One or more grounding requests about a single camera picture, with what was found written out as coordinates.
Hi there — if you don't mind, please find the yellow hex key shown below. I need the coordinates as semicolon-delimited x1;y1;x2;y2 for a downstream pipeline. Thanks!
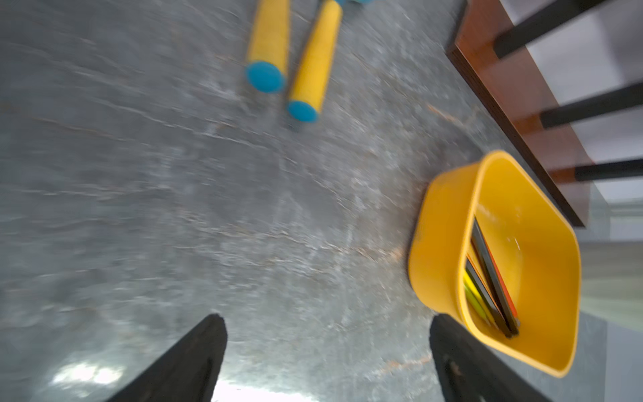
464;273;492;325

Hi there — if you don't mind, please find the red hex key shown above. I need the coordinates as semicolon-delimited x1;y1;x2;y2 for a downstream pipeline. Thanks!
486;248;520;326

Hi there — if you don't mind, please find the green garden trowel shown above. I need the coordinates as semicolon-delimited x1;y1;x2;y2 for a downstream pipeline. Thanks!
245;0;290;93

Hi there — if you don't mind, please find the green hex key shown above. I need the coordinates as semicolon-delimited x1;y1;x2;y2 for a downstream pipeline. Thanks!
465;287;495;327

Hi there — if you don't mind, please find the yellow plastic storage box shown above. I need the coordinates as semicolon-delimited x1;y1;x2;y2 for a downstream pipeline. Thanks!
408;151;581;378

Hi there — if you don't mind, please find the short black hex key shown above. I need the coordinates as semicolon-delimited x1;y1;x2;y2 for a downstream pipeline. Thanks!
465;257;513;338

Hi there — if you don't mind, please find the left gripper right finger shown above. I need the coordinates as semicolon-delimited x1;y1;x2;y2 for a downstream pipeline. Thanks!
429;314;548;402

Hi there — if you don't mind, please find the white pot green plant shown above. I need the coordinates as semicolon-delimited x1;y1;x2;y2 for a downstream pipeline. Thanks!
580;241;642;332

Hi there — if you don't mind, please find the blue garden rake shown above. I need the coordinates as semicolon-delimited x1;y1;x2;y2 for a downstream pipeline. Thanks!
286;0;349;123

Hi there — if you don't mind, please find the long black hex key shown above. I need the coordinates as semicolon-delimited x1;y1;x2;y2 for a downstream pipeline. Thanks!
472;218;519;338

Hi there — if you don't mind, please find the brown wooden stand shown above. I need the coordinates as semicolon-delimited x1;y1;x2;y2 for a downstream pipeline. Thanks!
446;1;642;227

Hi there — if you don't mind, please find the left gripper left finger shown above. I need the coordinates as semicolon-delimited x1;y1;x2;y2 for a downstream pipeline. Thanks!
109;314;228;401

